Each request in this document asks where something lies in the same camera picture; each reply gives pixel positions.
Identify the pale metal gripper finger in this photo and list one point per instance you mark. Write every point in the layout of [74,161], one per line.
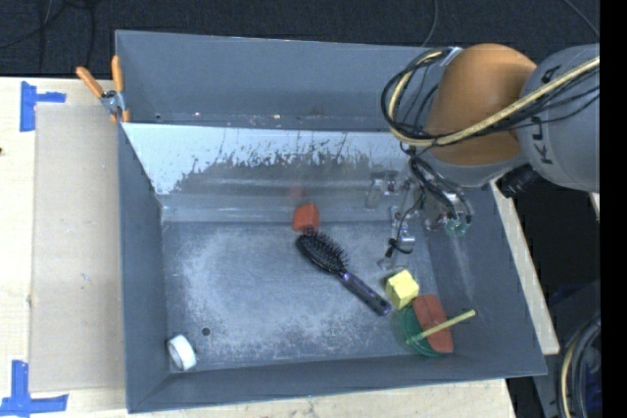
[402,235]
[381,187]

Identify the yellow sponge cube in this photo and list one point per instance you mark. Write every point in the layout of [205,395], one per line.
[401,290]

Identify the black and purple hairbrush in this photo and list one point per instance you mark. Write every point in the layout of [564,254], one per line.
[325,254]

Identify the small red-brown block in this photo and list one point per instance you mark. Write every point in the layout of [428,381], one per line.
[306,216]

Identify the red-brown flat block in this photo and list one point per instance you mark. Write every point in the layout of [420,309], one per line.
[433,315]

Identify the green clear round lid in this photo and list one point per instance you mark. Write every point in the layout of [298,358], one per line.
[404,328]

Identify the yellow-green stick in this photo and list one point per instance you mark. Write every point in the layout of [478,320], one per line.
[453,320]

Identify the grey metal bin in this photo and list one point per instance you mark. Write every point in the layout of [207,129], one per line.
[255,289]

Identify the white tape roll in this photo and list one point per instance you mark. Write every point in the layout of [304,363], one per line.
[182,351]

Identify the pale cardboard board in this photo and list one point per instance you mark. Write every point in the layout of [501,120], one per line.
[73,235]

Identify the black cylinder on white bracket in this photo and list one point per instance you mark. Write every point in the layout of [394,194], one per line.
[515,181]

